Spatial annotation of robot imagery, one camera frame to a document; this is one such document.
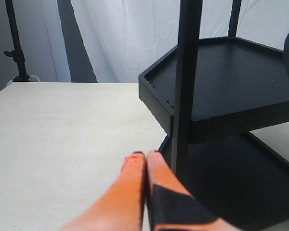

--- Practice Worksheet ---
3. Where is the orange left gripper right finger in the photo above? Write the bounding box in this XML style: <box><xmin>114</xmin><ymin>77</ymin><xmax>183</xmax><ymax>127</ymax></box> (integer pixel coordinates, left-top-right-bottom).
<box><xmin>146</xmin><ymin>151</ymin><xmax>236</xmax><ymax>231</ymax></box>

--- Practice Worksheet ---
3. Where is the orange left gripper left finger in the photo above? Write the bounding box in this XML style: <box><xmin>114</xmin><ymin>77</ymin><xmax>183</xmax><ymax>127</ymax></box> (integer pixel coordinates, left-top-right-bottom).
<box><xmin>60</xmin><ymin>152</ymin><xmax>145</xmax><ymax>231</ymax></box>

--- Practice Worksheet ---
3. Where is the black tiered shelf rack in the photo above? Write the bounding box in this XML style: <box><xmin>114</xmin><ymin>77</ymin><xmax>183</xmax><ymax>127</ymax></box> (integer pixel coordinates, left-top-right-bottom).
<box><xmin>139</xmin><ymin>0</ymin><xmax>289</xmax><ymax>231</ymax></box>

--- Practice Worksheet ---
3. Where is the white backdrop cloth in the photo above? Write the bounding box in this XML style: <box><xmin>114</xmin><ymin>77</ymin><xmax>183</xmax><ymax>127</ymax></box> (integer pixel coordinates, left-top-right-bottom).
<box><xmin>40</xmin><ymin>0</ymin><xmax>289</xmax><ymax>83</ymax></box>

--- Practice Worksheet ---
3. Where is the black light stand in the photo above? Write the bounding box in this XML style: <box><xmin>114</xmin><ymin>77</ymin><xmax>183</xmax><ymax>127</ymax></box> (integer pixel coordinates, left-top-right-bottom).
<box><xmin>3</xmin><ymin>0</ymin><xmax>40</xmax><ymax>86</ymax></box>

